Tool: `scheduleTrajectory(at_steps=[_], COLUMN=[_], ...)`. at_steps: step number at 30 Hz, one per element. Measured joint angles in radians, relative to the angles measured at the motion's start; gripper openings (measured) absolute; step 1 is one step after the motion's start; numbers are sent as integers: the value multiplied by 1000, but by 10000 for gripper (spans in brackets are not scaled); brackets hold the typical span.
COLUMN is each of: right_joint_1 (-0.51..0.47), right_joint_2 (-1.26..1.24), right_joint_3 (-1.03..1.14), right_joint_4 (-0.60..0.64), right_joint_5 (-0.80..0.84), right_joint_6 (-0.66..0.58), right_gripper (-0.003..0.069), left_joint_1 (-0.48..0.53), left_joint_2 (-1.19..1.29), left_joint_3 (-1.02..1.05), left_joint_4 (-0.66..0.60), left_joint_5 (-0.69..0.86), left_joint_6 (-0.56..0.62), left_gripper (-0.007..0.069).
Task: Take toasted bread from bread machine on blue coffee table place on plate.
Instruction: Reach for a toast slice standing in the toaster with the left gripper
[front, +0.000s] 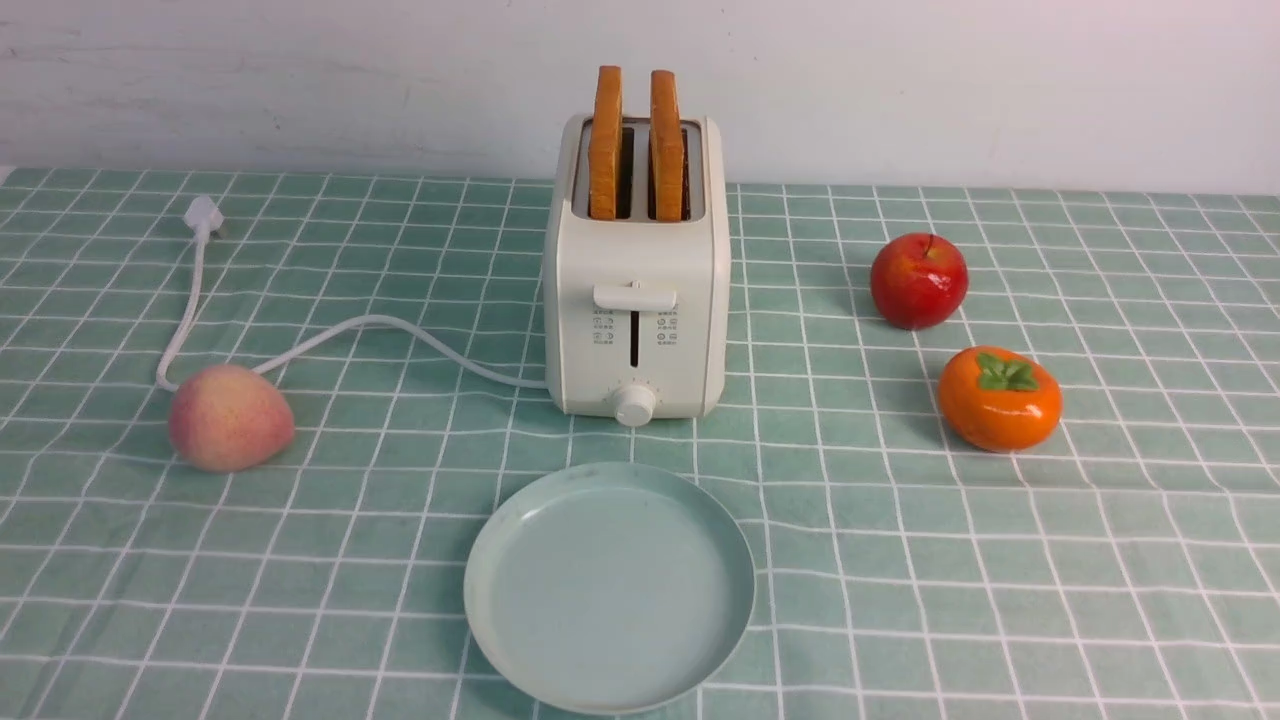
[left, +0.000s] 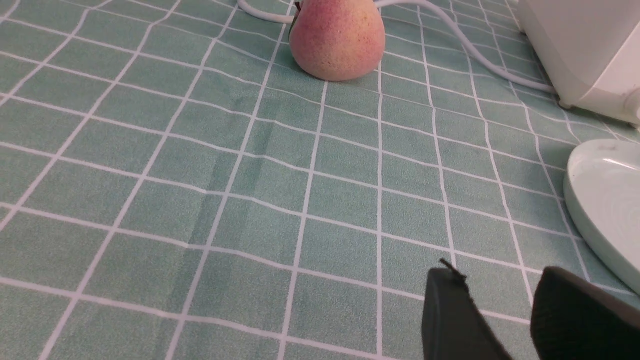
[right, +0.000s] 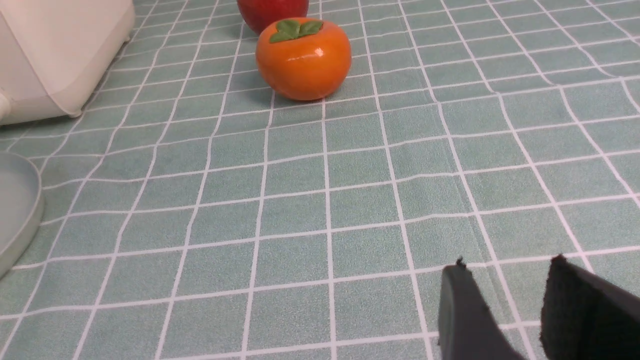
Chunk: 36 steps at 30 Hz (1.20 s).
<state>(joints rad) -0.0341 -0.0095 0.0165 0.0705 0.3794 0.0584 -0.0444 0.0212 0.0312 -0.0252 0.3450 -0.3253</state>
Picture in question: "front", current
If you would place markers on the toast slice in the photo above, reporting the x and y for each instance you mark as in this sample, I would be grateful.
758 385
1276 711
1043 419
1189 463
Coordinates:
605 145
667 148

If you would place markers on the white two-slot toaster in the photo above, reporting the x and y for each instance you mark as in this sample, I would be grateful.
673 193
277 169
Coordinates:
636 311

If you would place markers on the light green round plate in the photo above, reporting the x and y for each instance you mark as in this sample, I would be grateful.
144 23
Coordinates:
609 588

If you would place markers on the red apple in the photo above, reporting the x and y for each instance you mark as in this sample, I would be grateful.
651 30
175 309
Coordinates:
918 280

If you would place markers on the orange persimmon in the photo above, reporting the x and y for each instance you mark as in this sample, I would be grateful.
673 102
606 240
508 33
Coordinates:
998 400

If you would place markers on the pink peach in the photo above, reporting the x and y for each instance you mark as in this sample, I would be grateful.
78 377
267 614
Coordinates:
227 418

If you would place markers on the green checkered tablecloth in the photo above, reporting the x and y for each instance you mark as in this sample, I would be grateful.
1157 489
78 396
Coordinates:
1126 568

